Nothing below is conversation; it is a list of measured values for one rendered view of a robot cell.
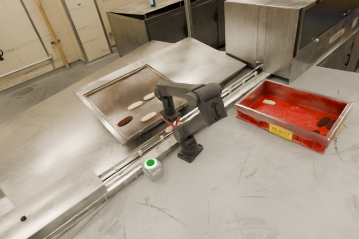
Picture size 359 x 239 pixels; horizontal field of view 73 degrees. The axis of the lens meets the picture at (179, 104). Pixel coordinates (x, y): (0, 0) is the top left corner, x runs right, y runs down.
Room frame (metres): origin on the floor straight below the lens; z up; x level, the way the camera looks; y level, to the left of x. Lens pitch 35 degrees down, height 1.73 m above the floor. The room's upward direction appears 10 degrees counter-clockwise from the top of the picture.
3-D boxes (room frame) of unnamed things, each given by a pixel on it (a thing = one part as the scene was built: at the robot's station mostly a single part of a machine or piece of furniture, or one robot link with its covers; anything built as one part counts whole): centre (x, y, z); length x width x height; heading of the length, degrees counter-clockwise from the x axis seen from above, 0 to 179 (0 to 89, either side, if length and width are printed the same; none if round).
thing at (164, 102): (1.01, 0.06, 1.06); 0.07 x 0.06 x 0.07; 25
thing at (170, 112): (1.00, 0.06, 1.00); 0.10 x 0.07 x 0.07; 35
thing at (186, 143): (0.87, 0.00, 0.94); 0.09 x 0.05 x 0.10; 25
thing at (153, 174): (0.76, 0.18, 0.84); 0.08 x 0.08 x 0.11; 35
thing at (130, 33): (3.85, -0.25, 0.51); 1.93 x 1.05 x 1.02; 125
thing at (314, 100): (0.97, -0.57, 0.87); 0.49 x 0.34 x 0.10; 39
